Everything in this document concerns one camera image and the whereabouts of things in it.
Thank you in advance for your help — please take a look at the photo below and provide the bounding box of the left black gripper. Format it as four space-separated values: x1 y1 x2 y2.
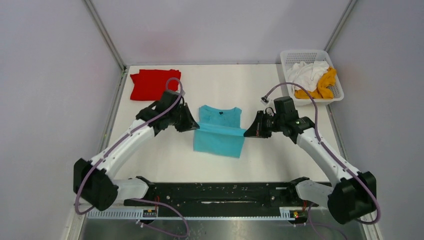
168 102 199 133

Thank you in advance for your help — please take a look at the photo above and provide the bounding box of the teal t-shirt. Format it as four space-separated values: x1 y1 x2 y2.
193 105 246 158

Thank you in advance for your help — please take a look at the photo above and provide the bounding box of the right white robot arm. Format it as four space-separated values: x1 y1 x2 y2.
243 96 379 224

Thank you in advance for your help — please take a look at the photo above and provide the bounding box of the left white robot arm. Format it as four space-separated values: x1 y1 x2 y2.
73 90 200 215

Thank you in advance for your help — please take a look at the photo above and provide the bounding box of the folded red t-shirt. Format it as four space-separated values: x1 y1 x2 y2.
130 69 182 101

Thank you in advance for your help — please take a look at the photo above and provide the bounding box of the white crumpled t-shirt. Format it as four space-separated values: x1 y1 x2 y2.
286 60 330 84

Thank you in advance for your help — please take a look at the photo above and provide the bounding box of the yellow crumpled t-shirt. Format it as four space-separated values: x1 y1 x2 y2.
296 66 337 99

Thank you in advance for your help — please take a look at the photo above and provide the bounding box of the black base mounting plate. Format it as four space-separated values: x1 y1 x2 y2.
141 182 308 207

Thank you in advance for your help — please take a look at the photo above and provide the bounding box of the white plastic laundry basket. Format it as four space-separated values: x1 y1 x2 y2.
280 49 344 106

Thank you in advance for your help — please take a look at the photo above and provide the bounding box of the white slotted cable duct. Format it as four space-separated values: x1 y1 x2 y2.
86 206 308 221

